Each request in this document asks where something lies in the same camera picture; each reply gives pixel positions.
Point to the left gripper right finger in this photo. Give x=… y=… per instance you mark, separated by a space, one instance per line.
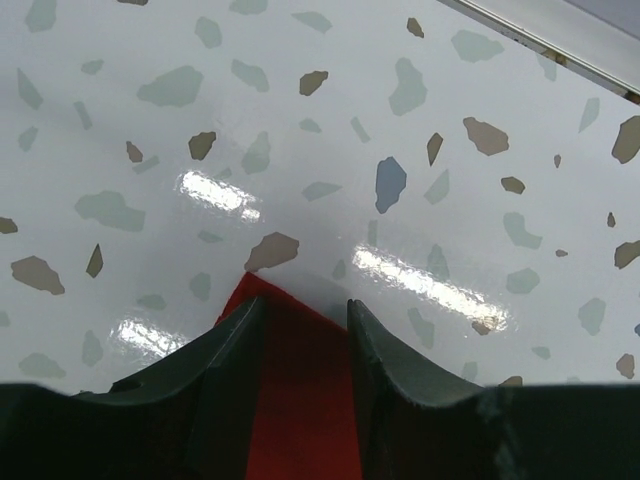
x=415 y=420

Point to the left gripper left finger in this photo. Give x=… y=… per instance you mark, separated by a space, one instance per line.
x=187 y=416

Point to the dark red t shirt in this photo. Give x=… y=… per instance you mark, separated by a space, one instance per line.
x=305 y=425

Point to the aluminium frame rail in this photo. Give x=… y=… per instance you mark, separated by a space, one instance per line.
x=599 y=39

